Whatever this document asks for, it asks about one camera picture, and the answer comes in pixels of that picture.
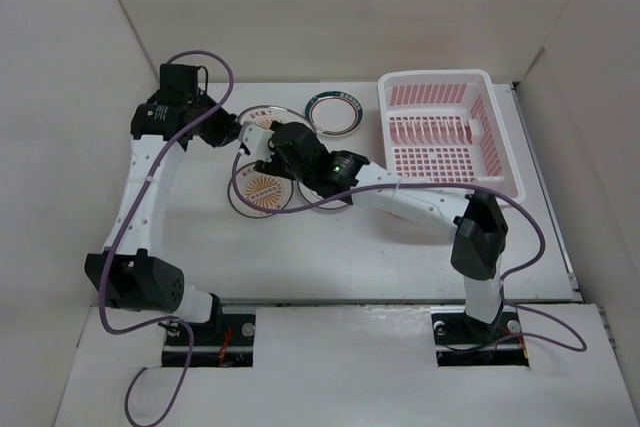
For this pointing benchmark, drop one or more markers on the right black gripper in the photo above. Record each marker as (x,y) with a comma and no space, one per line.
(273,166)

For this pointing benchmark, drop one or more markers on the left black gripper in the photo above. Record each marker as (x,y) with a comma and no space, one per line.
(226,132)

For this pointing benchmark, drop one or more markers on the orange sunburst plate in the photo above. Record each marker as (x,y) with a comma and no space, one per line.
(265,191)
(265,115)

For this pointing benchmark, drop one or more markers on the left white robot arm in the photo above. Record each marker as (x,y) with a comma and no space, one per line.
(130,272)

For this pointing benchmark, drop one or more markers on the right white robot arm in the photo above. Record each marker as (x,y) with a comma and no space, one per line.
(471,220)

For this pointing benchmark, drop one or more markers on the pink plastic dish rack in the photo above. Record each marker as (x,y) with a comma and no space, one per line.
(446,126)

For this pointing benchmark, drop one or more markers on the white plate with characters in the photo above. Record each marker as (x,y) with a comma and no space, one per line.
(311,197)

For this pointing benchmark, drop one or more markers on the green rimmed white plate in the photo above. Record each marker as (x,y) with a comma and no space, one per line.
(334,113)

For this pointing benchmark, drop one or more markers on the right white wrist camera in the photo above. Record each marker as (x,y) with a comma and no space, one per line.
(255,141)

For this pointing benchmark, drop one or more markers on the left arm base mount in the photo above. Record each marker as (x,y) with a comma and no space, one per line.
(231,347)

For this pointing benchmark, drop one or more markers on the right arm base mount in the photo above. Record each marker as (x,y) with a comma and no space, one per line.
(461,341)

